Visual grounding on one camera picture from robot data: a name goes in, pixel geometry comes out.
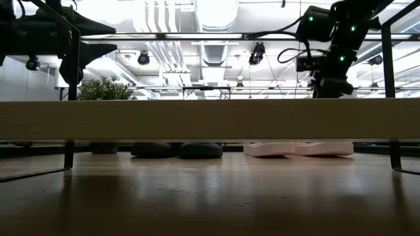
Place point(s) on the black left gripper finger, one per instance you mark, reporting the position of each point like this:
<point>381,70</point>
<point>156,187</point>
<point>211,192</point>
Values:
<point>92,27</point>
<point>93,50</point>

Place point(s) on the pink rubber slide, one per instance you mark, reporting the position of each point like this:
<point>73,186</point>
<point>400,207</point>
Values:
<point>269,149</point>
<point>325,148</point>

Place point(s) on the black rubber slide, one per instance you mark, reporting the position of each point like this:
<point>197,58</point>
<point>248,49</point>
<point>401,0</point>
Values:
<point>201,151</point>
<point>151,150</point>

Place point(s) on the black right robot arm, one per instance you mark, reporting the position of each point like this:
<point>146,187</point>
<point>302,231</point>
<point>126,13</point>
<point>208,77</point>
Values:
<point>348,36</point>

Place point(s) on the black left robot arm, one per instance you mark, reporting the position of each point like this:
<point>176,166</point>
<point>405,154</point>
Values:
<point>16,32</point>

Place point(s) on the green potted plant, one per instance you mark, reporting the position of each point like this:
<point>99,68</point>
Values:
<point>105,90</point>

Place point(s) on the black ceiling spotlight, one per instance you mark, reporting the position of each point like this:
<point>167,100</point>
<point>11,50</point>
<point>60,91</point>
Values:
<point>143,59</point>
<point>376,60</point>

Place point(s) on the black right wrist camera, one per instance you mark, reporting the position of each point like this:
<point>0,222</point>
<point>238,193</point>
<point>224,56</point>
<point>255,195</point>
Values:
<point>308,64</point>

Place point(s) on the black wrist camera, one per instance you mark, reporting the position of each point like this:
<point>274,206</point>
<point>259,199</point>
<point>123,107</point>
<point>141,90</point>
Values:
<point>308,64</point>
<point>32,64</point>

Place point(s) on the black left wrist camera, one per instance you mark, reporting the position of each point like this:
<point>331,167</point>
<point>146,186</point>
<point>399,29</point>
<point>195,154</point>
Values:
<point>32,64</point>

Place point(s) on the black aluminium rig frame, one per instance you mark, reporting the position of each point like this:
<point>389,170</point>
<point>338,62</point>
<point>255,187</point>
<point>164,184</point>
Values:
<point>131,37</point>

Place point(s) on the black overhead camera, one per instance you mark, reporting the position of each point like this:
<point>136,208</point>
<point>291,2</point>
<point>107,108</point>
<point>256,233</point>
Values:
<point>257,54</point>

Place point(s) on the wooden shelf with black frame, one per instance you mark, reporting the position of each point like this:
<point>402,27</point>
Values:
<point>210,118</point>

